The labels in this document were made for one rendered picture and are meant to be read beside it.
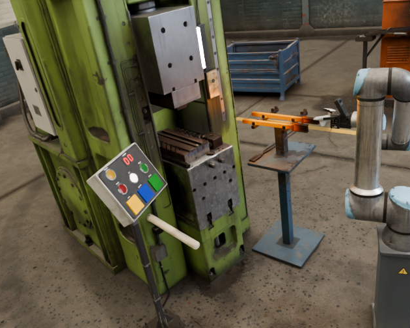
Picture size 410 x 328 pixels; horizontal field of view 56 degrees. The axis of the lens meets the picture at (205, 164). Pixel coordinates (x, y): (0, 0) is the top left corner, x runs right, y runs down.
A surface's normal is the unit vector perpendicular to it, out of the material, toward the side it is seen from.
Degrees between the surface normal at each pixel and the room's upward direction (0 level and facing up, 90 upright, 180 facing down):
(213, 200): 90
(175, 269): 90
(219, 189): 90
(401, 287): 90
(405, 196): 5
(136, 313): 0
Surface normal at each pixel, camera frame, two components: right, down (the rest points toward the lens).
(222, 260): 0.67, 0.25
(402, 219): -0.40, 0.48
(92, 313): -0.15, -0.88
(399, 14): -0.59, 0.45
